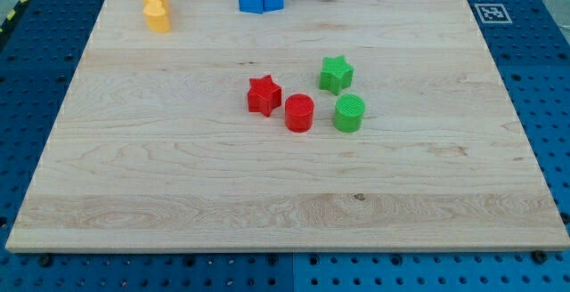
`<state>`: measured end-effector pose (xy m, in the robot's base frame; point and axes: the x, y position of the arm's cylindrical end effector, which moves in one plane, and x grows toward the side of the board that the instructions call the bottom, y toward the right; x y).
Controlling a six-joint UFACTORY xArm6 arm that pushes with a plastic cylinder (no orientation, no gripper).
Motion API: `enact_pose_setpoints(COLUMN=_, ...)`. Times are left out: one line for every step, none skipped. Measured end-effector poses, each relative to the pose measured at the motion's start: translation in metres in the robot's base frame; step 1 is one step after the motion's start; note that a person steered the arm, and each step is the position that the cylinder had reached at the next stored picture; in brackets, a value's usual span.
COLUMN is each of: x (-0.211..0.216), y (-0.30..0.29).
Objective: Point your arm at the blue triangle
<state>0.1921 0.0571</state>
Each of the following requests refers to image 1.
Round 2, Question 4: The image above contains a black bolt front left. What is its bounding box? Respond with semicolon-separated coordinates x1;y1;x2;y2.
37;254;53;268

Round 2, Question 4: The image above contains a white fiducial marker tag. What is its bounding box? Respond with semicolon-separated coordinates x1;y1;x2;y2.
475;4;512;24

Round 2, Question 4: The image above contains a yellow heart block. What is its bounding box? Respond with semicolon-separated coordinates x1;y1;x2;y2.
143;1;171;33

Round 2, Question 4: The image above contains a green star block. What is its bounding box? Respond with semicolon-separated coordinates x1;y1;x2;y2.
319;55;354;95

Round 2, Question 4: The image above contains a red star block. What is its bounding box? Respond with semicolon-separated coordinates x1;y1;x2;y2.
247;75;282;117

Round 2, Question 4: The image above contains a black bolt front right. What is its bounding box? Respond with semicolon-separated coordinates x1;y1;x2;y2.
531;250;549;264

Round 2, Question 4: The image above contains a black bolt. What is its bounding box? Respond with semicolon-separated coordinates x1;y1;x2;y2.
531;250;549;264
37;254;53;268

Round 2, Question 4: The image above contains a green cylinder block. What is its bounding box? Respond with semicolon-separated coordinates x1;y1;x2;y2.
334;93;365;133

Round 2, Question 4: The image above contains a red cylinder block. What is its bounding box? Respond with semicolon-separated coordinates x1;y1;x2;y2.
285;93;314;133

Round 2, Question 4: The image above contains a light wooden board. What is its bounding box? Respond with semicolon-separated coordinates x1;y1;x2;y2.
6;0;569;254

